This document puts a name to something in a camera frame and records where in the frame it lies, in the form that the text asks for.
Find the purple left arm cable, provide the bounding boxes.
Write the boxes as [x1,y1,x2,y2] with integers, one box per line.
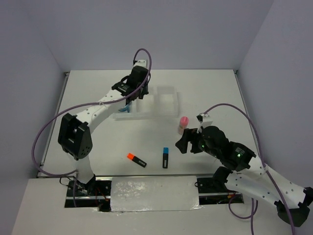
[32,48,153,208]

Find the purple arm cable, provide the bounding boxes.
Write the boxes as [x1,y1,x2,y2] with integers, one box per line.
[32,48,153,208]
[202,103,296,235]

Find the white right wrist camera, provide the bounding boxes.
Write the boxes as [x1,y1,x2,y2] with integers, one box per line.
[197,113,213,133]

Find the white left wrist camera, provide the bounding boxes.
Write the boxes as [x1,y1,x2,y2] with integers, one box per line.
[133,59,148,69]

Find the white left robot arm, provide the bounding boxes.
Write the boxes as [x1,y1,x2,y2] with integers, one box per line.
[58,65,150,195]

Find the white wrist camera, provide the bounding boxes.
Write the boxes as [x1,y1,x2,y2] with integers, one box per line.
[133,59,148,69]
[197,113,213,133]

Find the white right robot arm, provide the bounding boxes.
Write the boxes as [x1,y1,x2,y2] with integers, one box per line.
[175,126,313,227]

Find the white three-compartment foam tray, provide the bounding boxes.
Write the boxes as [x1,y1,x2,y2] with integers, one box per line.
[111,86,179,120]

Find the blue highlighter marker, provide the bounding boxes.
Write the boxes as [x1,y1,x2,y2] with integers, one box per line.
[162,147,169,168]

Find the orange highlighter marker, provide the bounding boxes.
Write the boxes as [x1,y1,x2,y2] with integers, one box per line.
[127,153,147,168]

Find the blue paint jar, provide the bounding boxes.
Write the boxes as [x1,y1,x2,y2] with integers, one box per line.
[118,102,132,113]

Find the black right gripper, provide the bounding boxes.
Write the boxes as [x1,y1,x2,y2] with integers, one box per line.
[174,127,219,158]

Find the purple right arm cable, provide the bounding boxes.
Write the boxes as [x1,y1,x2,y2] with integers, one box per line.
[202,103,296,235]

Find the silver foil-covered base plate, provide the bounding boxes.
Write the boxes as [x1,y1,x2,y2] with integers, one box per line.
[64,174,245,212]

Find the pink-lidded toothpick jar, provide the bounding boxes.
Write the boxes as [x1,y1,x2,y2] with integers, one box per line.
[178,116,189,135]

